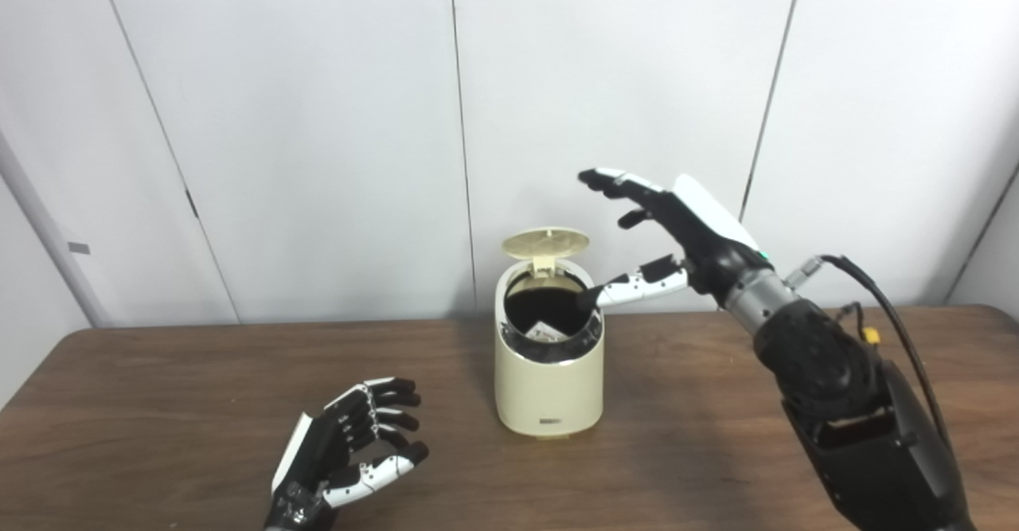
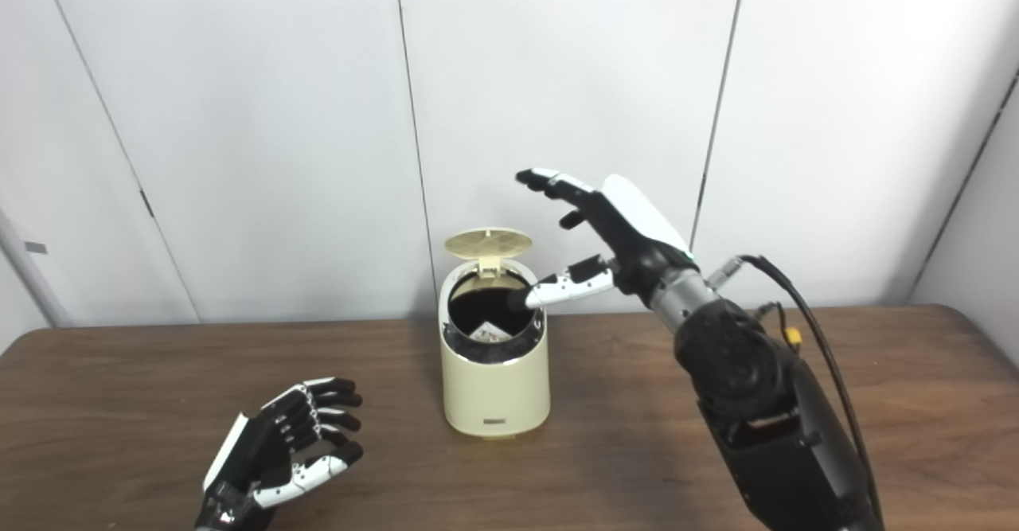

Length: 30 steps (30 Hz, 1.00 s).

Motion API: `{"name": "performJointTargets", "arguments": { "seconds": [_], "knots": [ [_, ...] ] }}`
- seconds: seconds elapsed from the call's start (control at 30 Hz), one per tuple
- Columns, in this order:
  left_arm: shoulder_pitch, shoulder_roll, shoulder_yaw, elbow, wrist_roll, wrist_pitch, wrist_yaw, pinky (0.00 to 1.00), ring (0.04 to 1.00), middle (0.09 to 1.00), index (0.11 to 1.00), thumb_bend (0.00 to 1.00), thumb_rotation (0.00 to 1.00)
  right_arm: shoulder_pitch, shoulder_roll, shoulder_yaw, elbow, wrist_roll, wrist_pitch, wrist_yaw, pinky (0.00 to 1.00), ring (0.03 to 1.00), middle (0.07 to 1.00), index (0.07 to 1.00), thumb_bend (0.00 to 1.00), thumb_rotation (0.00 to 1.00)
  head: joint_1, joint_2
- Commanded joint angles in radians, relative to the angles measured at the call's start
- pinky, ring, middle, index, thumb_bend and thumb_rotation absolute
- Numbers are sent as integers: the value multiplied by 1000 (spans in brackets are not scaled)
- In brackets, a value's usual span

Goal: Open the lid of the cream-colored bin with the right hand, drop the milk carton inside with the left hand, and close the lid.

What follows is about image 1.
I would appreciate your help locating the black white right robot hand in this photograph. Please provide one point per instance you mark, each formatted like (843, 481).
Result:
(708, 232)

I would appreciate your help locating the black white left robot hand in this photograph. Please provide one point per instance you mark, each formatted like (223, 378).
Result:
(318, 459)

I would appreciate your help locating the round cream bin lid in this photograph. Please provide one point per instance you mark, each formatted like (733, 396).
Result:
(545, 242)

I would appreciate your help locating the small white green milk carton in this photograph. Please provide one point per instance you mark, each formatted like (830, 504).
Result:
(545, 331)

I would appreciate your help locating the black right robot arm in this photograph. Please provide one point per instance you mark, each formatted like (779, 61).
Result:
(844, 388)

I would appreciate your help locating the cream-colored desktop trash bin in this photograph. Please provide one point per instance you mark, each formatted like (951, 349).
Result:
(549, 392)

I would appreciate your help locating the small black wall panel clip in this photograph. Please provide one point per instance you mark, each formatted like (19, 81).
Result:
(191, 203)

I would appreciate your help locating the small grey wall tape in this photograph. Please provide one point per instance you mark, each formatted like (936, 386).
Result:
(79, 247)

